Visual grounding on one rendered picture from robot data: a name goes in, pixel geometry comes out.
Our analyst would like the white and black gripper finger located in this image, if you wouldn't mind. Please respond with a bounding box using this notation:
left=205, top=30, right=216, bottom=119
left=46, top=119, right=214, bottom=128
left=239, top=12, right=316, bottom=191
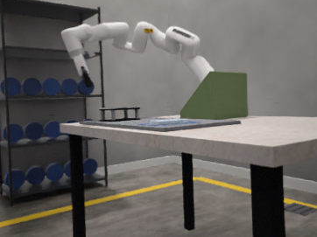
left=81, top=66, right=93, bottom=87

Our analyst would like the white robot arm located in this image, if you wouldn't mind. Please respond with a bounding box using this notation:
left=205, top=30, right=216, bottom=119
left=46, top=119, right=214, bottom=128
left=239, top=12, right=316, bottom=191
left=61, top=22, right=214, bottom=83

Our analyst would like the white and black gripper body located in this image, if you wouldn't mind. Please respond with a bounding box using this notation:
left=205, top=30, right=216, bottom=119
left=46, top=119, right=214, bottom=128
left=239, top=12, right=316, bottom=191
left=71, top=54, right=89, bottom=77

